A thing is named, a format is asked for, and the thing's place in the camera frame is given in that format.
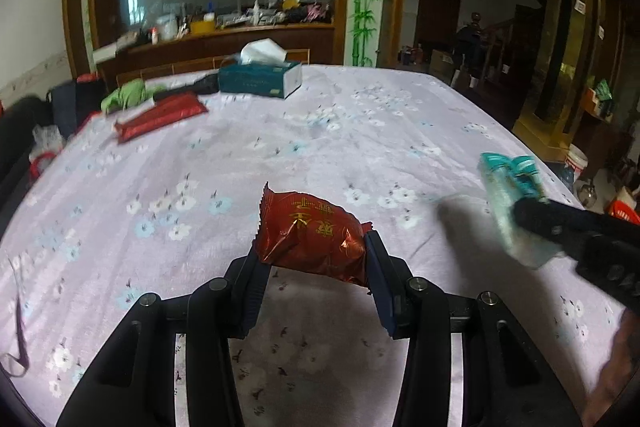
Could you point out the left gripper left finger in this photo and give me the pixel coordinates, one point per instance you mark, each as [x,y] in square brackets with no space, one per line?
[249,277]

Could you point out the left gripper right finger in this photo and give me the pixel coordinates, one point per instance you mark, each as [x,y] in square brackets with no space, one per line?
[387,278]

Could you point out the floral lilac bed sheet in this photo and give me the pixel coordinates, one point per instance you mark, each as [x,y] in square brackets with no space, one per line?
[164,213]

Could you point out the golden wooden column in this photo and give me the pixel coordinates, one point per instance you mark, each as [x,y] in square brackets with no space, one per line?
[569,47]

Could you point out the green cloth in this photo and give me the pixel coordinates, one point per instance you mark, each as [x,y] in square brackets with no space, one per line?
[130,94]

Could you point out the teal snack packet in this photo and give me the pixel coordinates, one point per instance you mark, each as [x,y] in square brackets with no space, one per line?
[508,180]

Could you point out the red plastic mesh basket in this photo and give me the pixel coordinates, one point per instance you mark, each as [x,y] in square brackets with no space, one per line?
[622,211]

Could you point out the white plastic bucket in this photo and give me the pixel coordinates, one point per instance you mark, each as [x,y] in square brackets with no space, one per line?
[576,160]

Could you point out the red flat package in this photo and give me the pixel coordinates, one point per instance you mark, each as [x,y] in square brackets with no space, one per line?
[168,111]

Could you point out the dark red snack packet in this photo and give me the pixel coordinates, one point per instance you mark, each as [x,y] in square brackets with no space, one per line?
[305,233]

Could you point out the teal tissue box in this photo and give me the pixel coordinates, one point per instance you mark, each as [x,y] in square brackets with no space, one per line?
[261,68]

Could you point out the metal kettle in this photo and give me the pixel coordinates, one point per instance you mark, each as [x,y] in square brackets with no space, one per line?
[587,194]

